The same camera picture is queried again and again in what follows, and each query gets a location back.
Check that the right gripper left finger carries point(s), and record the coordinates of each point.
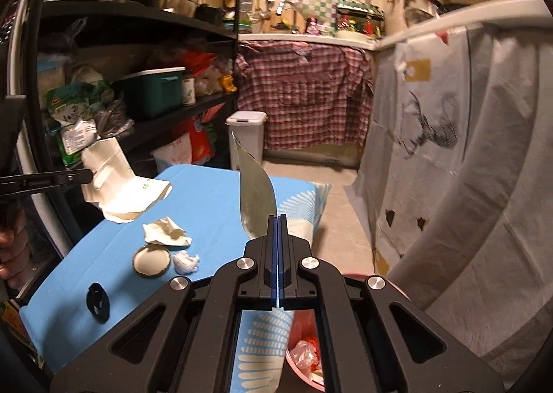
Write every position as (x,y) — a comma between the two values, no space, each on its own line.
(183,337)

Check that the small white tissue wad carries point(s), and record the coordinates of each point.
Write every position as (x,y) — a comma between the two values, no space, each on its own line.
(184,263)

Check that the round gold jar lid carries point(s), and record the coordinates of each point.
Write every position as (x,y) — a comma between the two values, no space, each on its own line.
(151,261)

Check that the black round lid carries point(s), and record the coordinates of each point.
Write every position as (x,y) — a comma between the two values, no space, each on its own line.
(97,302)

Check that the clear plastic bag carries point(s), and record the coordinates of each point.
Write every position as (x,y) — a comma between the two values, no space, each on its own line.
(305,356)

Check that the beige paper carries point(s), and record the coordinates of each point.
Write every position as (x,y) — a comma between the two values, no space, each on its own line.
(121,195)

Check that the torn white paper piece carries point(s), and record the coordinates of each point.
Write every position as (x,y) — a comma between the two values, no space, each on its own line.
(166,232)

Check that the green snack packet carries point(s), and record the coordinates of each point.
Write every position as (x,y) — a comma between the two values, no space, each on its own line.
(257,195)

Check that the pink trash bin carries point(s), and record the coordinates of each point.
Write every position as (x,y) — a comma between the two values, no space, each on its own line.
(314,379)

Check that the person's left hand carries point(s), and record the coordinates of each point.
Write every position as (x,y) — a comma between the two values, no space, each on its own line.
(15,252)

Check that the green white food bag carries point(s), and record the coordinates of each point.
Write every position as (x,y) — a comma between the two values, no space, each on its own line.
(74,107)

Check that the grey cloth curtain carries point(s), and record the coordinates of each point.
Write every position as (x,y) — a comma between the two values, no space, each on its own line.
(483,266)

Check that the green storage box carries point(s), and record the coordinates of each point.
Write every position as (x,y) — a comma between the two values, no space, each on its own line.
(150,92)

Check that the red snack bag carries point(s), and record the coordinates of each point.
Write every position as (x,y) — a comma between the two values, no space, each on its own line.
(186,143)

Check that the black shelving unit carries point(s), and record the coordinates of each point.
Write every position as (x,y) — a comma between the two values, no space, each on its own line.
(46,44)

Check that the white cup on shelf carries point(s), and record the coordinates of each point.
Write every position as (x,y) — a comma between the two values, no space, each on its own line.
(189,96)

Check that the deer print curtain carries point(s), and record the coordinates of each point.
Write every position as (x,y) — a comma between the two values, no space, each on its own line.
(416,141)

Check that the white pedal bin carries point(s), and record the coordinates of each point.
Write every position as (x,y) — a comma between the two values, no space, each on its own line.
(248,127)

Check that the red plaid shirt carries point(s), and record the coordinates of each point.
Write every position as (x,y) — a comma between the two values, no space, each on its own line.
(313,94)

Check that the black spice rack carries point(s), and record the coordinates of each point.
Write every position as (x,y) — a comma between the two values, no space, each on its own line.
(358,21)

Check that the frying pan with handle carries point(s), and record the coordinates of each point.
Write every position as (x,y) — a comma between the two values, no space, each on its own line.
(447,7)

